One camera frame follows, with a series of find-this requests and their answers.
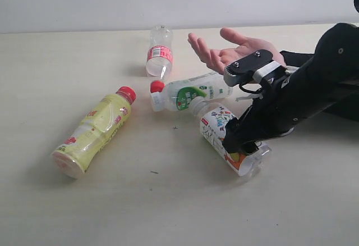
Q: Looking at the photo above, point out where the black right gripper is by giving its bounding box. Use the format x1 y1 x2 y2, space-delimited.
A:
222 99 294 155

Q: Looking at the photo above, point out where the clear bottle floral label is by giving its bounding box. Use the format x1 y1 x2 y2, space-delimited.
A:
188 96 271 181

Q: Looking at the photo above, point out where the clear bottle green label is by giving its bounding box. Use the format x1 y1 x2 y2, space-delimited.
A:
150 71 233 112

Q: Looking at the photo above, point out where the black sleeved forearm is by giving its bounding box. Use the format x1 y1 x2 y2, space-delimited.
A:
279 49 359 123

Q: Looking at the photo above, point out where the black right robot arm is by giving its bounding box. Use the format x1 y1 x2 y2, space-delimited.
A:
222 23 358 155

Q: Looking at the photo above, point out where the clear bottle red label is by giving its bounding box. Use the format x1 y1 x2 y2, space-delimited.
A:
145 25 173 80

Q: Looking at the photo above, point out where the yellow drink bottle red cap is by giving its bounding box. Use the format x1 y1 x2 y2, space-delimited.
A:
52 86 136 179

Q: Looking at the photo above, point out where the person's open bare hand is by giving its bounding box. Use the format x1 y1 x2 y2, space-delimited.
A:
188 28 286 74

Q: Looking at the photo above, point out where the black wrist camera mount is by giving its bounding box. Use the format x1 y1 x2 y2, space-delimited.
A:
223 49 286 87

